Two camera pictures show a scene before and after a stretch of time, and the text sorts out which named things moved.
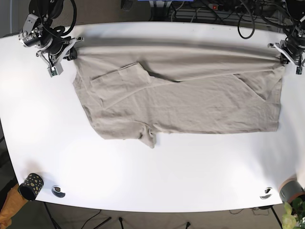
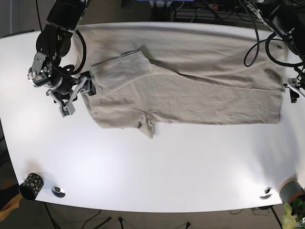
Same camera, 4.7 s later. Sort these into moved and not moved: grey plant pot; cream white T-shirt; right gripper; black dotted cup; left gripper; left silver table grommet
Moved: right gripper; cream white T-shirt; left gripper
Not moved: grey plant pot; black dotted cup; left silver table grommet
